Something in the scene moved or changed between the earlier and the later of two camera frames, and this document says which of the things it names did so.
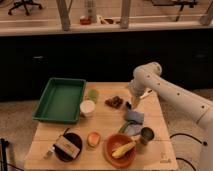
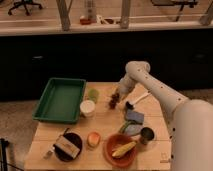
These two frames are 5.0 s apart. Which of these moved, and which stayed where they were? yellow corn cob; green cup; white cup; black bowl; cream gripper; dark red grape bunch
Moved: cream gripper; dark red grape bunch
Stayed: white cup; yellow corn cob; black bowl; green cup
